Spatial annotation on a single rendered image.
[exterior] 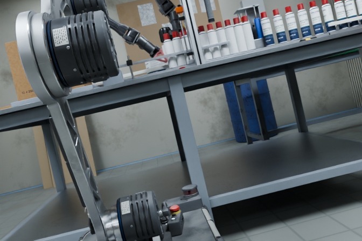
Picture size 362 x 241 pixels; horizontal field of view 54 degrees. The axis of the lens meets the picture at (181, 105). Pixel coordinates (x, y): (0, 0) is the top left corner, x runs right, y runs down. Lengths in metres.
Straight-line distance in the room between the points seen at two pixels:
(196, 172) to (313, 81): 4.13
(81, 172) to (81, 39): 0.40
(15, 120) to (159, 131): 3.53
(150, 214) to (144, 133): 3.95
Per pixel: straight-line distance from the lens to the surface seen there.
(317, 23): 2.28
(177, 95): 1.63
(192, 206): 1.53
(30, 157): 5.41
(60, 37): 0.91
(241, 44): 2.11
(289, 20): 2.22
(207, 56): 2.07
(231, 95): 4.51
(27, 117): 1.74
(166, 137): 5.11
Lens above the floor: 0.69
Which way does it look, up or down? 1 degrees down
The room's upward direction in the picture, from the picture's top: 13 degrees counter-clockwise
